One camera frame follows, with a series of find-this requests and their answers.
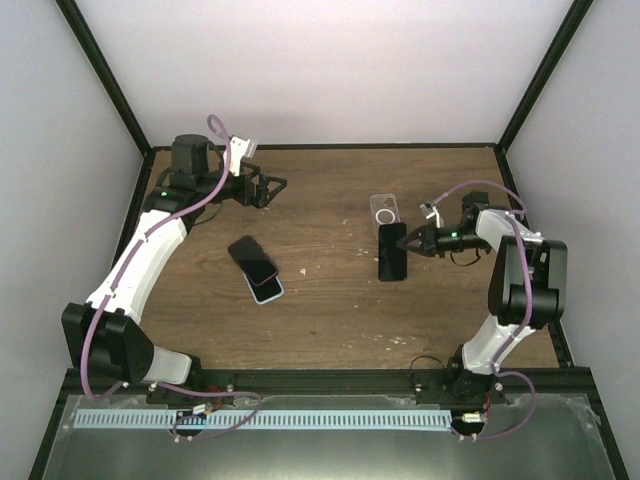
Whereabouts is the black aluminium frame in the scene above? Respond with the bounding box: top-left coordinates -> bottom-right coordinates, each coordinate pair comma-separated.
27,0 -> 630,480

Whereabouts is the phone in light blue case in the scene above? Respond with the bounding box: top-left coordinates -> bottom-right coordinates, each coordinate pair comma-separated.
243,274 -> 284,305

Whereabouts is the light blue slotted cable duct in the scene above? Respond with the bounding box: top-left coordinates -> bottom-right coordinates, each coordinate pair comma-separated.
72,409 -> 452,432

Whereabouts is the clear magsafe phone case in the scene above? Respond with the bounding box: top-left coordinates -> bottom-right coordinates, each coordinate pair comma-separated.
369,193 -> 401,236

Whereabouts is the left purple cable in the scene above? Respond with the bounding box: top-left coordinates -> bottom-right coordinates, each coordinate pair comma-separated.
79,114 -> 264,443

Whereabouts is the grey metal front plate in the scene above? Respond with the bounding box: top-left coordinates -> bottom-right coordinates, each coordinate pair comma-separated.
43,394 -> 615,479

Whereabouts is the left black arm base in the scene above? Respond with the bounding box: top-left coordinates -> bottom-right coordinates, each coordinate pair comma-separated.
142,372 -> 235,408

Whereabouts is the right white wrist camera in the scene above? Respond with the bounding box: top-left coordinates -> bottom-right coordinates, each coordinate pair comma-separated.
420,202 -> 444,228

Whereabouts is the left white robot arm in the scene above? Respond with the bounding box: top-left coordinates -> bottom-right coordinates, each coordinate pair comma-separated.
61,134 -> 287,404

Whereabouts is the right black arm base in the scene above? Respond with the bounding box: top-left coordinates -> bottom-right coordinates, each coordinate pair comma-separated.
409,369 -> 498,405

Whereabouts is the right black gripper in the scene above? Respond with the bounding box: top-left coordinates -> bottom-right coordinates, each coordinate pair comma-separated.
397,222 -> 488,259

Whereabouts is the black phone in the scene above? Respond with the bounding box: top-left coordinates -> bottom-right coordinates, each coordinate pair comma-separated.
378,223 -> 408,282

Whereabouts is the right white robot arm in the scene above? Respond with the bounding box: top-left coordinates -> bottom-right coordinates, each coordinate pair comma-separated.
396,191 -> 568,403

